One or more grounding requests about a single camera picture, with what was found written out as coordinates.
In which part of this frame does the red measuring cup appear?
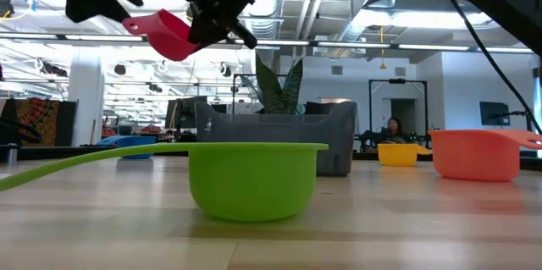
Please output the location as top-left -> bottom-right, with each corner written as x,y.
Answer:
122,8 -> 205,62

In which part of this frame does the blue measuring cup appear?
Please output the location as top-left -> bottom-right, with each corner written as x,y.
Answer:
96,135 -> 158,160

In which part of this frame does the green measuring cup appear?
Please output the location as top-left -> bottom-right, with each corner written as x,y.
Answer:
0,141 -> 329,223

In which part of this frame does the yellow measuring cup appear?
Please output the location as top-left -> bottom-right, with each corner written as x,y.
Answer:
377,142 -> 432,168

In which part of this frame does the orange measuring cup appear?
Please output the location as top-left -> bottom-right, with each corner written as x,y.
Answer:
428,129 -> 542,183

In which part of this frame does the black box behind basket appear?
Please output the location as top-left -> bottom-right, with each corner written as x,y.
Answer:
304,101 -> 335,115

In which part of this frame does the grey basket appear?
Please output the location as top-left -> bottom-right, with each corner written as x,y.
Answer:
194,101 -> 358,177

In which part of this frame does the green snake plant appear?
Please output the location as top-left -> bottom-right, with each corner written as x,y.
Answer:
241,52 -> 304,115

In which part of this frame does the black desk monitor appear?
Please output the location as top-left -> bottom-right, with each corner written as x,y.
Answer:
164,95 -> 208,142

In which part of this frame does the black ceiling device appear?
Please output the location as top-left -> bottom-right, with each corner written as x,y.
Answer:
0,0 -> 16,19

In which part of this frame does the white column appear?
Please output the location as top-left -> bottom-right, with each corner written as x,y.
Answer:
67,46 -> 106,147

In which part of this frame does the yellow hanging pendant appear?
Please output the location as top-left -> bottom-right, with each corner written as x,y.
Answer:
379,26 -> 387,70

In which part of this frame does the small metal cylinder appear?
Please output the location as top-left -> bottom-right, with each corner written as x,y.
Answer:
6,142 -> 20,166

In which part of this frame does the person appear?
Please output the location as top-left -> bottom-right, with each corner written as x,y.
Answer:
380,116 -> 408,145

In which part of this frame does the silver round ventilation duct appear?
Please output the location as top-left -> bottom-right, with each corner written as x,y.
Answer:
245,0 -> 285,41

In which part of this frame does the orange patterned wall hanging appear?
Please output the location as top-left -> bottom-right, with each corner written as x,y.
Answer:
14,98 -> 60,147

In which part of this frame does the black table edge rail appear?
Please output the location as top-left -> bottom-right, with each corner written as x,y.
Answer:
0,145 -> 542,173

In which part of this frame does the black tall frame stand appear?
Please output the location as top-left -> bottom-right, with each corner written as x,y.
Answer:
368,77 -> 429,148

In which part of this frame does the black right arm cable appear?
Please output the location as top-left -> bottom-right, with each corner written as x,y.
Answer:
448,0 -> 542,135

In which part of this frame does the black wall monitor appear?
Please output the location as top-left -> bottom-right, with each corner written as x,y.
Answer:
479,101 -> 511,127

